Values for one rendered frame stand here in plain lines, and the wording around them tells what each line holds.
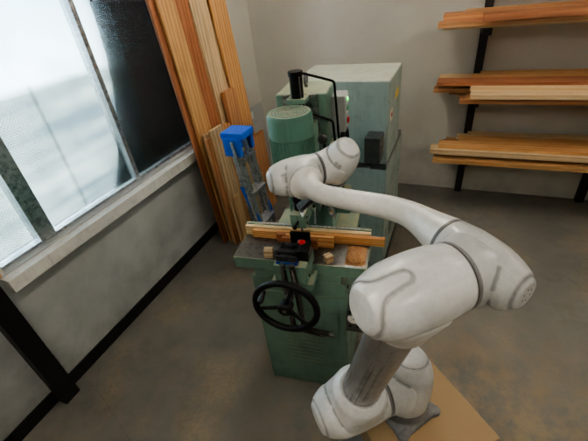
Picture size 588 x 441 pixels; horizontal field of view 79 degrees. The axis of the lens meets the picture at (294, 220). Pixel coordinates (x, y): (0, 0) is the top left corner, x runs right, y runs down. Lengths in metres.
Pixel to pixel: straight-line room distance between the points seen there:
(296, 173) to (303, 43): 2.87
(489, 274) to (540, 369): 1.86
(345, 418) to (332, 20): 3.23
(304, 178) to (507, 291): 0.56
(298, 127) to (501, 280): 0.89
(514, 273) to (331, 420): 0.66
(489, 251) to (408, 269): 0.16
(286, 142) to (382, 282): 0.86
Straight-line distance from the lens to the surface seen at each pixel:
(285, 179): 1.03
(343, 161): 1.07
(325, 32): 3.72
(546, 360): 2.59
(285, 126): 1.34
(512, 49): 3.58
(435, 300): 0.62
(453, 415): 1.45
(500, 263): 0.71
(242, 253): 1.67
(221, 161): 2.92
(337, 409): 1.11
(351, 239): 1.62
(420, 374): 1.19
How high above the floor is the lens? 1.91
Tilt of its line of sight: 34 degrees down
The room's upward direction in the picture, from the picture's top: 7 degrees counter-clockwise
